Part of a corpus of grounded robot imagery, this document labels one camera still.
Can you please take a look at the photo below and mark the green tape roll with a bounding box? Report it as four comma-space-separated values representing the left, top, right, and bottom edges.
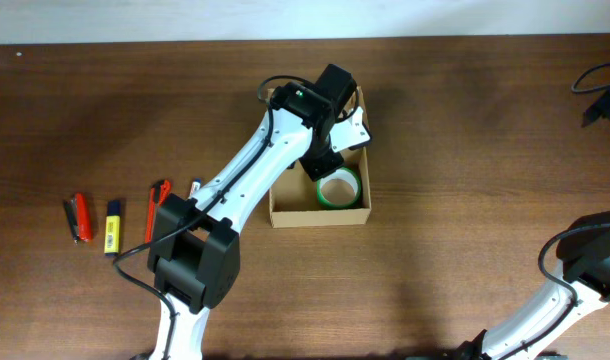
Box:
316, 167, 362, 209

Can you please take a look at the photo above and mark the red stapler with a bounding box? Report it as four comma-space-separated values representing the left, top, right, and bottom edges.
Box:
63, 193, 93, 243

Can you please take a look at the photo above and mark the cardboard box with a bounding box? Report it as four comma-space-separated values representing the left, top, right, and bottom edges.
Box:
264, 85, 373, 229

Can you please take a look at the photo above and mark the orange utility knife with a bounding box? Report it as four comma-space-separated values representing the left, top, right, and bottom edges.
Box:
145, 179, 172, 243

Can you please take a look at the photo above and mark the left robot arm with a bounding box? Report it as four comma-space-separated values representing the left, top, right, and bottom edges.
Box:
142, 64, 371, 359

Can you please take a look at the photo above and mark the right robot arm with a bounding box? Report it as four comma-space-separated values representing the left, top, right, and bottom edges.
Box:
452, 211, 610, 359

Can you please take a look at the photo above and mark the yellow highlighter marker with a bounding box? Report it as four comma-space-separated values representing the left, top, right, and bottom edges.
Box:
104, 199, 121, 256

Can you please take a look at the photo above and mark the blue white marker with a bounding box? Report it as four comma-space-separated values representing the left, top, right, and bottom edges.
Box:
189, 179, 201, 198

